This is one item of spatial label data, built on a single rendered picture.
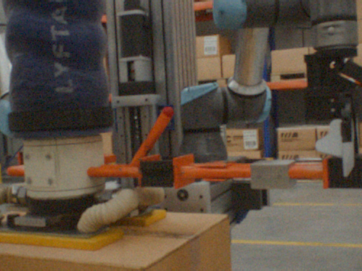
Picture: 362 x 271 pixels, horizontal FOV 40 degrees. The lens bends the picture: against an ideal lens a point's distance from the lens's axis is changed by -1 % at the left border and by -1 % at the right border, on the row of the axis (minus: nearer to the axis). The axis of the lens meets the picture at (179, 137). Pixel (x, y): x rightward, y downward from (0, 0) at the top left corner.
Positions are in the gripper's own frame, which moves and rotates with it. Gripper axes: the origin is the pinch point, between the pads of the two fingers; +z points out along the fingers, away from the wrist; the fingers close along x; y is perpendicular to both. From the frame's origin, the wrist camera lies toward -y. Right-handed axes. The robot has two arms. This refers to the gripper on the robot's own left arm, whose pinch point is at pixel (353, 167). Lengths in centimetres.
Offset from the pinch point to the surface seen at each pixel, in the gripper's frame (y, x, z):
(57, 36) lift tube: 53, 9, -28
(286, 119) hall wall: 206, -830, 9
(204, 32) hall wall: 354, -817, -168
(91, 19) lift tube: 50, 1, -32
